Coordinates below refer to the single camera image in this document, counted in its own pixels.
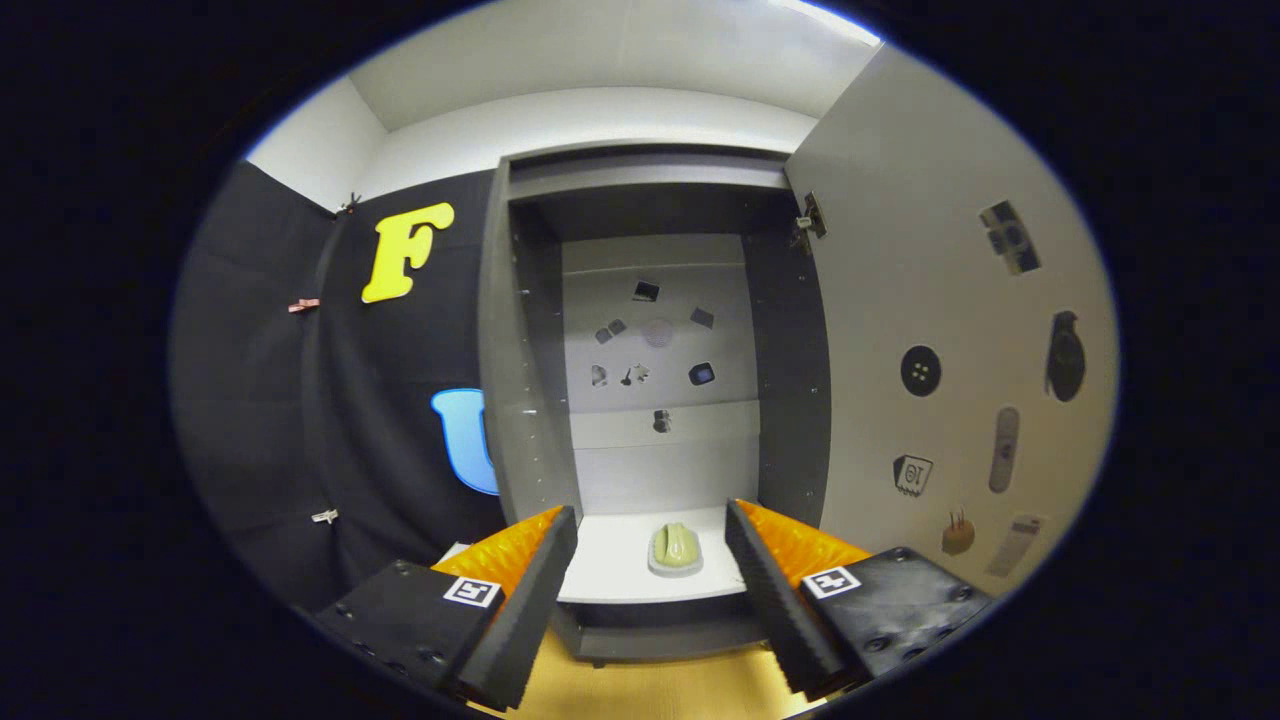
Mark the black backdrop cloth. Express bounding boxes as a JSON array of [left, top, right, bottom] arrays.
[[170, 160, 521, 611]]

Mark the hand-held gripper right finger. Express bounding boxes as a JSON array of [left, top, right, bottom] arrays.
[[724, 500, 993, 698]]

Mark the long ceiling light panel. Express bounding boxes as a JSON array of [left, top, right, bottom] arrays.
[[770, 0, 883, 46]]

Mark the beige cabinet door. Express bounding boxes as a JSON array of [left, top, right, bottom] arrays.
[[785, 45, 1121, 601]]

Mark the grey cabinet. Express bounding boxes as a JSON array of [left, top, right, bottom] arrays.
[[478, 140, 833, 666]]

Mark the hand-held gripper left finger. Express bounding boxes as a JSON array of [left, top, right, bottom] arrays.
[[315, 507, 579, 711]]

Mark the metal door hinge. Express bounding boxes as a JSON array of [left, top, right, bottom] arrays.
[[790, 192, 828, 253]]

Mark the pale green rounded object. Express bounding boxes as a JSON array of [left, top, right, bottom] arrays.
[[648, 522, 704, 578]]

